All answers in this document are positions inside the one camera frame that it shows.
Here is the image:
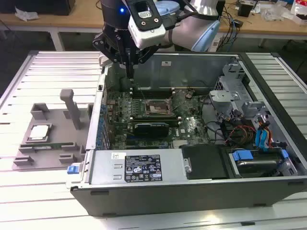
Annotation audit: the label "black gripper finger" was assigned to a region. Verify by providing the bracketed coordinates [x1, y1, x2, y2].
[92, 33, 131, 80]
[130, 45, 159, 80]

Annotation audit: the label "silver CPU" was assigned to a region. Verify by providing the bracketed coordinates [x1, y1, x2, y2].
[28, 124, 52, 142]

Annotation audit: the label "CPU socket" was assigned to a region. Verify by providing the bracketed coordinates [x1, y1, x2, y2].
[144, 97, 173, 116]

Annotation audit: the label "wooden desk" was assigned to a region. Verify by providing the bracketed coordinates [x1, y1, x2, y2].
[0, 0, 307, 52]

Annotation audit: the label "black box on desk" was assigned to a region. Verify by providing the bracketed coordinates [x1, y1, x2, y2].
[0, 0, 76, 16]

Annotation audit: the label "black graphics card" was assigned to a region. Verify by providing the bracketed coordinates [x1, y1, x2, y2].
[133, 122, 170, 138]

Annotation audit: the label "green motherboard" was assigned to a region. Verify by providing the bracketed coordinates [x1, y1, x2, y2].
[105, 88, 212, 150]

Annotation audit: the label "crumpled white plastic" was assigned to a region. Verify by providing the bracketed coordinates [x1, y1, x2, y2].
[14, 6, 39, 23]

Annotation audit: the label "metal drive cage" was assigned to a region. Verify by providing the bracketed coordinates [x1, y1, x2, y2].
[208, 62, 273, 135]

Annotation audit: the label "grey parts rack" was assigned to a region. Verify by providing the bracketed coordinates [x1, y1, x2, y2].
[12, 89, 94, 171]

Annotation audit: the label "green RAM stick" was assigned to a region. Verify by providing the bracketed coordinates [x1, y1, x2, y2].
[24, 142, 74, 150]

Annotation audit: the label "black container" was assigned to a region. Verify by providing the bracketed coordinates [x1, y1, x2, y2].
[237, 0, 253, 18]

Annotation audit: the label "silver power supply unit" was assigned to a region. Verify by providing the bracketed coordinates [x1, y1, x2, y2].
[90, 149, 188, 185]

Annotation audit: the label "black plastic shroud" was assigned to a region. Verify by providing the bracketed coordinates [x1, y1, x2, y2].
[181, 144, 227, 180]

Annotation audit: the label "blue case latch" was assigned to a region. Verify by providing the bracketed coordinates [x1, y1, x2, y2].
[67, 164, 80, 175]

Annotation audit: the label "clear plastic bags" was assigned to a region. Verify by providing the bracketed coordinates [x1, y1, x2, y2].
[262, 3, 292, 21]

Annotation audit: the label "hard disk in blue carrier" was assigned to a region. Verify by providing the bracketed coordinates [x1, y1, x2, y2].
[229, 148, 290, 179]

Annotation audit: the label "black PC case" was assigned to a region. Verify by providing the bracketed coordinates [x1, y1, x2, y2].
[66, 49, 307, 218]

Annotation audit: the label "white red plastic bag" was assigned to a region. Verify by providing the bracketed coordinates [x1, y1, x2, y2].
[291, 0, 307, 25]

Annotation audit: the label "grey case latch handle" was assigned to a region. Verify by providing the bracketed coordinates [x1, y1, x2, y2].
[98, 54, 112, 67]

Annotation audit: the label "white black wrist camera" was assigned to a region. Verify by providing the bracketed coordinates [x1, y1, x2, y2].
[128, 0, 166, 49]

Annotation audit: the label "red orange wire bundle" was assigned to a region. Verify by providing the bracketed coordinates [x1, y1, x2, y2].
[224, 124, 257, 146]

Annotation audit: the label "blue flat wire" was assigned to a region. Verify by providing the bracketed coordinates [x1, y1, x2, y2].
[262, 121, 273, 152]
[255, 128, 265, 151]

